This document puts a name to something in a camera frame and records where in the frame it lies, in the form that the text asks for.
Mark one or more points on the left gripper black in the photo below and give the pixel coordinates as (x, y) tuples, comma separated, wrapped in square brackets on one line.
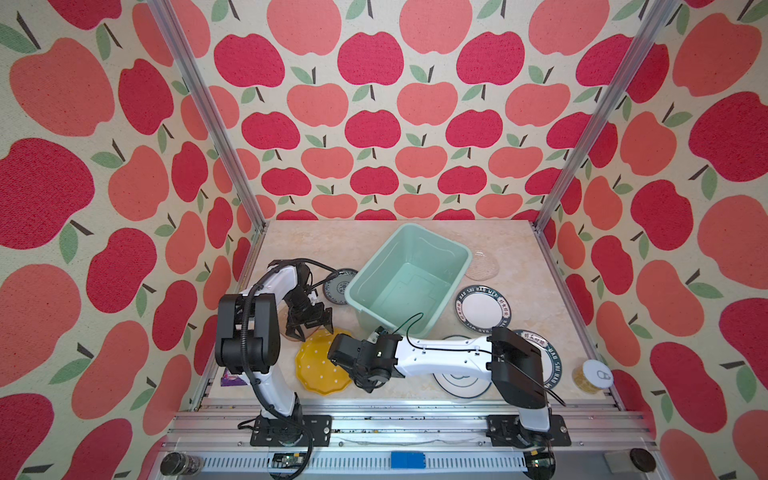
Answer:
[(316, 319)]

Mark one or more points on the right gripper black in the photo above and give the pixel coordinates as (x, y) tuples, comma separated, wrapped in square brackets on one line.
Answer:
[(360, 384)]

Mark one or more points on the yellow polka dot plate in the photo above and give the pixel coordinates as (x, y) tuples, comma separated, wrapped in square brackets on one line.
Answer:
[(315, 371)]

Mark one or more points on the white plate green clover emblem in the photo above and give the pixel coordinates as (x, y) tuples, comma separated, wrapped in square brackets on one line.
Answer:
[(463, 386)]

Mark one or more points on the white plate dark lettered rim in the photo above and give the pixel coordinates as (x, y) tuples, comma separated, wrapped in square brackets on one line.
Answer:
[(482, 308)]

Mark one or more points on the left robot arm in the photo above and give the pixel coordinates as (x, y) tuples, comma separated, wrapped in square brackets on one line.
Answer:
[(248, 340)]

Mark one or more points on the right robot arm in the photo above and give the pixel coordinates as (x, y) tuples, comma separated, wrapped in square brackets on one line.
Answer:
[(503, 358)]

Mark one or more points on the mint green plastic bin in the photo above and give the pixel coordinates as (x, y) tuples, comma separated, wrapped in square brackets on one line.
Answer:
[(414, 271)]

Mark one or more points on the small dark patterned plate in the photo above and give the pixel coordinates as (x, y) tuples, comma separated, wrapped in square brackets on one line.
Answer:
[(334, 289)]

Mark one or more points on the purple Fox's candy bag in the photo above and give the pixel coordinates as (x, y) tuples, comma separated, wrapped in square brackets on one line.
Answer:
[(229, 379)]

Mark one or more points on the clear glass plate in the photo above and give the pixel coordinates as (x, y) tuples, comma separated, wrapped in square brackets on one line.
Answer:
[(483, 266)]

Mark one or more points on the dark cylindrical can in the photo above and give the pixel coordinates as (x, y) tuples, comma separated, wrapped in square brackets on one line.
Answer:
[(176, 464)]

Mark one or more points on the grey box black knob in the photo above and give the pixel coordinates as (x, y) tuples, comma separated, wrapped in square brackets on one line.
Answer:
[(634, 460)]

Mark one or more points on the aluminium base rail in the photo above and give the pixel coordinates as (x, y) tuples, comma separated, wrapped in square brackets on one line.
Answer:
[(366, 432)]

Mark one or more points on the blue block on rail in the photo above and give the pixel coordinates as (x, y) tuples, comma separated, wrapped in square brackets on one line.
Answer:
[(407, 460)]

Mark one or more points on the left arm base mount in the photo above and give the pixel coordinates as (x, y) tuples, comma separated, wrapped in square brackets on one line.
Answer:
[(278, 433)]

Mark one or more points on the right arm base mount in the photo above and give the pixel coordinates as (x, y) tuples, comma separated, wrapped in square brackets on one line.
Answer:
[(508, 431)]

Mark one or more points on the left aluminium frame post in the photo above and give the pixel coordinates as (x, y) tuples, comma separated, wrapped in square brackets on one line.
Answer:
[(173, 33)]

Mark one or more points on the aluminium frame post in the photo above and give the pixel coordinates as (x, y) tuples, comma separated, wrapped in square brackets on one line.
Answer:
[(653, 23), (173, 33)]

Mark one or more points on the right aluminium frame post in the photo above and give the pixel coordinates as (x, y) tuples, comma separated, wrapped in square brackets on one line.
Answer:
[(653, 23)]

